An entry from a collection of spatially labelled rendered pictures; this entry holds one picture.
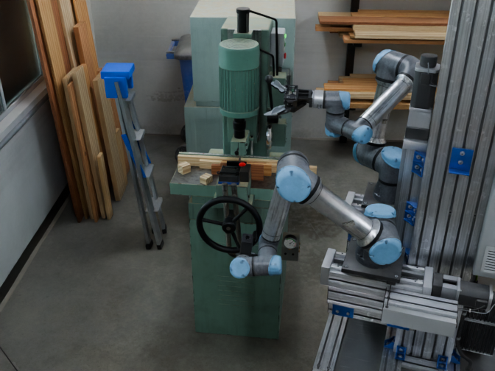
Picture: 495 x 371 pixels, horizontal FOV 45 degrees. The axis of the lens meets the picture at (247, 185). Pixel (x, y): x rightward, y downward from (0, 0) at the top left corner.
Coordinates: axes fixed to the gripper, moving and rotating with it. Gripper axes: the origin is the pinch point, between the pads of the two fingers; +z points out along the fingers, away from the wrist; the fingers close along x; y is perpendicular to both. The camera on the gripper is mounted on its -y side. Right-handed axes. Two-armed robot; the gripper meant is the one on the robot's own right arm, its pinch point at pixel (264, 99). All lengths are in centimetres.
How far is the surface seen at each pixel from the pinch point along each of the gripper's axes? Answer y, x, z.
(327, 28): -157, -128, -26
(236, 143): -20.7, 13.1, 12.9
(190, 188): -26, 34, 33
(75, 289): -106, 78, 110
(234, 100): -2.3, 0.4, 13.1
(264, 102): -28.9, -11.0, 3.1
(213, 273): -60, 68, 23
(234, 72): 6.7, -8.2, 13.0
